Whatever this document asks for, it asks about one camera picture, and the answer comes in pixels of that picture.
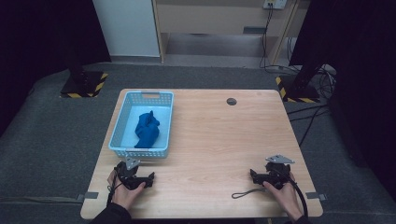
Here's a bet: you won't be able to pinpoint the black curtain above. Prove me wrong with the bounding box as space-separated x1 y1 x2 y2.
0 0 112 136
289 0 396 202

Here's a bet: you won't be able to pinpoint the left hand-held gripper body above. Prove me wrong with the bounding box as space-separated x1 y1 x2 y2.
113 157 149 191

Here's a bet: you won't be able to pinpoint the black stand with striped base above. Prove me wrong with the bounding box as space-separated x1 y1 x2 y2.
59 52 109 99
275 60 322 104

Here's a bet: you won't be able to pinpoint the blue cloth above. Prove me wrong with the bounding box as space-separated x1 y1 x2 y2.
134 109 161 149

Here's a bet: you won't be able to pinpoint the white panel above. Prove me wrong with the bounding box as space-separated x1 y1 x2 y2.
92 0 162 58

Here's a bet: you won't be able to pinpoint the light blue plastic basket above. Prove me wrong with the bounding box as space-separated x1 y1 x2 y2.
107 90 175 160

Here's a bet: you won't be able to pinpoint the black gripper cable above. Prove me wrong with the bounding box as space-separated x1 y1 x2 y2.
276 167 310 220
106 173 124 205

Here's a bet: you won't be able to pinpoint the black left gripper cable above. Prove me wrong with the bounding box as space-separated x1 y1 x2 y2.
106 173 124 205

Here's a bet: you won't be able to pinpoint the person's right hand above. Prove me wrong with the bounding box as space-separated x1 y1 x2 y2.
262 172 304 222

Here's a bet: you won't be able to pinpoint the wooden shelf unit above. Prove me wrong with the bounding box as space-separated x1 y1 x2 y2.
151 0 311 67

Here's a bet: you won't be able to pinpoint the grey wrist strap loop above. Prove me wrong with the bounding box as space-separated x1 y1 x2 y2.
231 187 268 200

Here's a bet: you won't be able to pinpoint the white wall socket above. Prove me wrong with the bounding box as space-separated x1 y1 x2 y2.
262 0 289 10

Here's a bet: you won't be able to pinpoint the grey tape strip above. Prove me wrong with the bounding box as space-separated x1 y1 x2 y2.
304 191 328 202
76 191 100 203

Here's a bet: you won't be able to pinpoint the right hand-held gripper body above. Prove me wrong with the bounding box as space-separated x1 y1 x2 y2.
257 154 296 191

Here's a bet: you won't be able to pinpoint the black floor cable bundle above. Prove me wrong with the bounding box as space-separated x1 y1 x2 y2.
284 36 338 147

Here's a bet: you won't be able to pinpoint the person's left hand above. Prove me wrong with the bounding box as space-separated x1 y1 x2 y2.
106 170 147 210

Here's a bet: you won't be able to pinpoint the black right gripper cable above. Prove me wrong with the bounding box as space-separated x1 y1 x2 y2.
276 167 310 220

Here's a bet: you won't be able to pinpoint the black socket cables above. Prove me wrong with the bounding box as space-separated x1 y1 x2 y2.
259 3 276 70

